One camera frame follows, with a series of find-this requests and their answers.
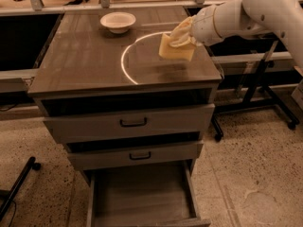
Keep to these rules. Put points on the yellow sponge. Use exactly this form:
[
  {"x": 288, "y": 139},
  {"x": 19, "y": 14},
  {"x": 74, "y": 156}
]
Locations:
[{"x": 185, "y": 52}]

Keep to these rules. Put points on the white bowl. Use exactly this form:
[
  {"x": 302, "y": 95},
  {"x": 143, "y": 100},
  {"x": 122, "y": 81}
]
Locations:
[{"x": 118, "y": 22}]

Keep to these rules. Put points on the black stand leg left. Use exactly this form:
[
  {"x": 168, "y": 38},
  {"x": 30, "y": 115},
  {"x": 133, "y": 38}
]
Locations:
[{"x": 7, "y": 196}]

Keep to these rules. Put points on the grey drawer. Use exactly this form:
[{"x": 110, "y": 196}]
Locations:
[
  {"x": 98, "y": 159},
  {"x": 118, "y": 125},
  {"x": 156, "y": 195}
]

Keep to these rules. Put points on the top grey drawer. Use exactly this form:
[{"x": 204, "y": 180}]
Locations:
[{"x": 118, "y": 125}]

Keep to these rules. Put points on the bottom grey drawer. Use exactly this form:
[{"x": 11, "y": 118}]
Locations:
[{"x": 156, "y": 195}]

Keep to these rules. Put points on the middle grey drawer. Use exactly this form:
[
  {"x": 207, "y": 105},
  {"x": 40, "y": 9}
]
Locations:
[{"x": 98, "y": 159}]

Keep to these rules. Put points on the black middle drawer handle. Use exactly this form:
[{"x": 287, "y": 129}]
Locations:
[{"x": 140, "y": 156}]

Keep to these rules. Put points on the black drawer handle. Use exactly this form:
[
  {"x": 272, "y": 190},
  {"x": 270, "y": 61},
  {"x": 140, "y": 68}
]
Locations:
[
  {"x": 140, "y": 156},
  {"x": 133, "y": 123}
]

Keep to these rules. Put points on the black top drawer handle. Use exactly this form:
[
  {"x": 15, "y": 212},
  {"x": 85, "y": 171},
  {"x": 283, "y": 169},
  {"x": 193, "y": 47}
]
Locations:
[{"x": 133, "y": 123}]

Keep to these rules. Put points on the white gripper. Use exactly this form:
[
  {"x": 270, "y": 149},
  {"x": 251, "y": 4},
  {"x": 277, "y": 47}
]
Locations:
[{"x": 204, "y": 26}]

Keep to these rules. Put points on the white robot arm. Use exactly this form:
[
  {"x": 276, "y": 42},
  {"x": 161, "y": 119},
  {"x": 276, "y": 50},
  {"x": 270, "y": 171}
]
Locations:
[{"x": 245, "y": 18}]

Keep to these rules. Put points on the rolling side table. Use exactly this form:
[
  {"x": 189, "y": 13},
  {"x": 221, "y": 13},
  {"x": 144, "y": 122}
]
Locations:
[{"x": 258, "y": 83}]

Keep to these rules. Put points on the grey drawer cabinet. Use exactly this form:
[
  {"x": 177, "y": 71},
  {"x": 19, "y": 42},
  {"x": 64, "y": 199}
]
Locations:
[{"x": 89, "y": 70}]

